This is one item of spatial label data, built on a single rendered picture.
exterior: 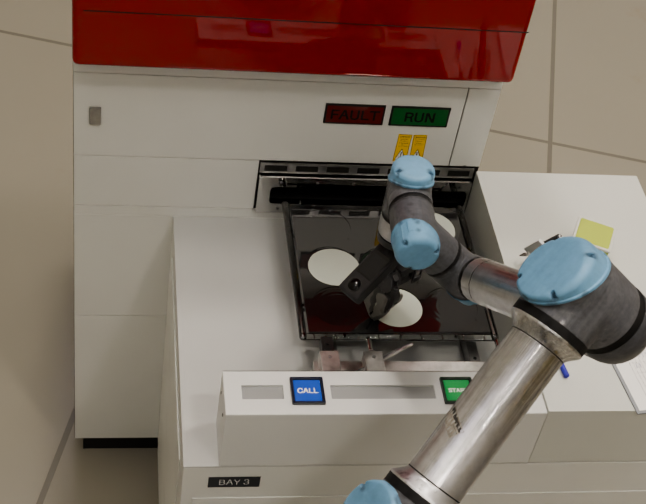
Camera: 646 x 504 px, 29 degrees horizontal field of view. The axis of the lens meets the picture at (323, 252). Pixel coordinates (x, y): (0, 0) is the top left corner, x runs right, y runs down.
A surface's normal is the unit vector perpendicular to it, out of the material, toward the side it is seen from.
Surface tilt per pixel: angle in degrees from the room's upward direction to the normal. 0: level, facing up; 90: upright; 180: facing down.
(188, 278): 0
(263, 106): 90
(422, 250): 90
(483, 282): 64
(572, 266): 43
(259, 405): 0
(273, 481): 90
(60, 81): 0
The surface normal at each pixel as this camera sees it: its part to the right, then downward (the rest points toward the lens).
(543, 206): 0.13, -0.72
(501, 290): -0.80, -0.22
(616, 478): 0.11, 0.70
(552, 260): -0.55, -0.63
